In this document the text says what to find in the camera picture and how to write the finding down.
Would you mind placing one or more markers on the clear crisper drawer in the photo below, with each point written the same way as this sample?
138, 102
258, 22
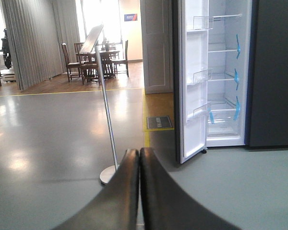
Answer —
222, 122

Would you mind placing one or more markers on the blue wall sign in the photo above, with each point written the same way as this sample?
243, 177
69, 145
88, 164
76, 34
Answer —
130, 17

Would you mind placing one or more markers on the clear upper door bin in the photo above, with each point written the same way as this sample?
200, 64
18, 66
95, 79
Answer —
200, 23

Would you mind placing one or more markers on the wooden chair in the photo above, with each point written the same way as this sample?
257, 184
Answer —
71, 65
122, 61

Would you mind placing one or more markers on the wooden chair left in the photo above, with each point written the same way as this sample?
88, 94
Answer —
71, 65

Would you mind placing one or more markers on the wooden chair right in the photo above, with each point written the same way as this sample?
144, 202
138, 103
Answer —
122, 61

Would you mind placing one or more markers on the dark grey fridge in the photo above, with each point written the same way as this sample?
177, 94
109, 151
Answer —
248, 55

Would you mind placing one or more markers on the clear lower door bin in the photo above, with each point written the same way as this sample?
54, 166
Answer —
196, 112

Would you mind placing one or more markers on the wooden dining table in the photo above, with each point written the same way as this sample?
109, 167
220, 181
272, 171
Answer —
89, 66

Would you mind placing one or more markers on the dark floor sign sticker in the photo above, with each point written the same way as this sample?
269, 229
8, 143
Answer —
157, 122

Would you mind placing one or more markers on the clear middle door bin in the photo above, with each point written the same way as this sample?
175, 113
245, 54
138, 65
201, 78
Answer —
198, 77

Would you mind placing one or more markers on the open fridge door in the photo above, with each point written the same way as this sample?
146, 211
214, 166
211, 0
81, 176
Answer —
190, 54

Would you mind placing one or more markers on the grey curtain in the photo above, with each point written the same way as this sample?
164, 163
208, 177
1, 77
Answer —
36, 30

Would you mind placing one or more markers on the silver sign stand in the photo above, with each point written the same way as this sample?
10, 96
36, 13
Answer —
90, 44

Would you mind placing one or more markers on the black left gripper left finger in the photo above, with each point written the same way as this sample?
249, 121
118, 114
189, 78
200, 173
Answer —
116, 206

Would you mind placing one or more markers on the clear door bin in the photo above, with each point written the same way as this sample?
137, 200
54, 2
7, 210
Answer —
198, 77
196, 112
200, 23

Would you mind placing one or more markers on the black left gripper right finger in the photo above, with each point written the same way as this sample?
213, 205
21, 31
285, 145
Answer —
166, 206

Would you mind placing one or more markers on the white panelled door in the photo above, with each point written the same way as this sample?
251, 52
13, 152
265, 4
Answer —
156, 24

